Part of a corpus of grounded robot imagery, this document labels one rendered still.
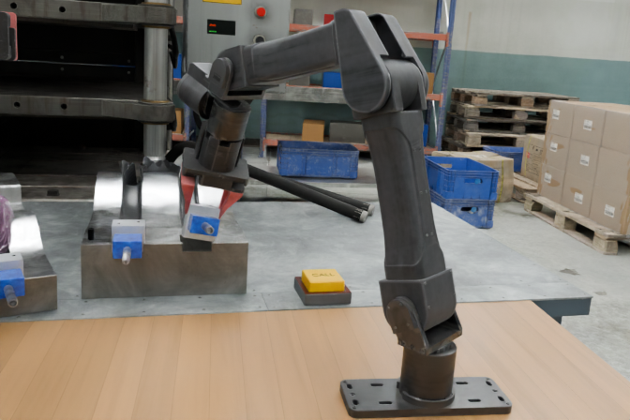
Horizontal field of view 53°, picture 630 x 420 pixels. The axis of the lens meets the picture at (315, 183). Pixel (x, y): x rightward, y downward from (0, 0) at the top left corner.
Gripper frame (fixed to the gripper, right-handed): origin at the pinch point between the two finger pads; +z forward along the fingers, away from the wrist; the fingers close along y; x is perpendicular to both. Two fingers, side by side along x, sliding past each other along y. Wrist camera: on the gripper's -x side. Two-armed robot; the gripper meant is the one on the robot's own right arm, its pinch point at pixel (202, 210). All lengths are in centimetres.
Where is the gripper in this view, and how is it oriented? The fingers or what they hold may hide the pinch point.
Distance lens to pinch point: 104.4
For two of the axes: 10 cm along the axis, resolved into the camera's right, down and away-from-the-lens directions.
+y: -9.4, -1.8, -3.0
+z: -3.1, 8.3, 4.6
